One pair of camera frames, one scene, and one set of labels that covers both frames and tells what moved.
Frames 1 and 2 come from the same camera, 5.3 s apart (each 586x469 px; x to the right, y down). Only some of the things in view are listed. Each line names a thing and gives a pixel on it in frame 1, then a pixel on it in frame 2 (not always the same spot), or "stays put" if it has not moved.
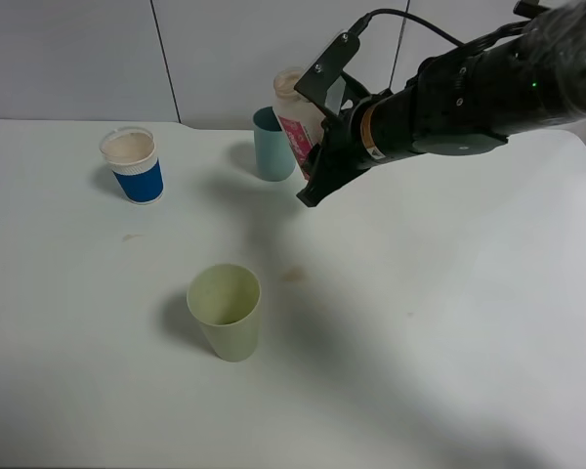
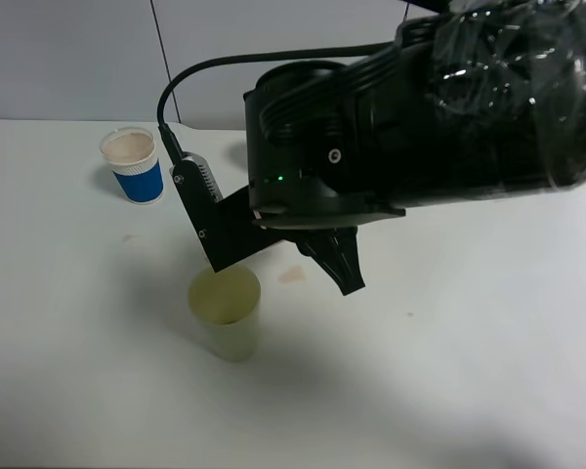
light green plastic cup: (224, 300) stays put
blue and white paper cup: (135, 163) stays put
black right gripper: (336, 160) to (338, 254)
